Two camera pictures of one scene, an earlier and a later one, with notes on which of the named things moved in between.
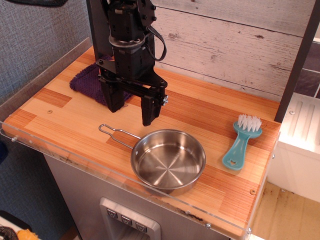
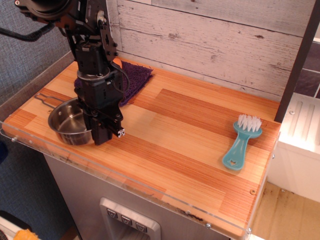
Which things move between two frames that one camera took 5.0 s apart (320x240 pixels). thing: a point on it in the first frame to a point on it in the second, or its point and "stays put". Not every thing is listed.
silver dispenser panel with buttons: [119, 223] stays put
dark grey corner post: [300, 61] stays put
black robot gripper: [135, 68] to [99, 91]
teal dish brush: [247, 126] stays put
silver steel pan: [167, 162] to [67, 120]
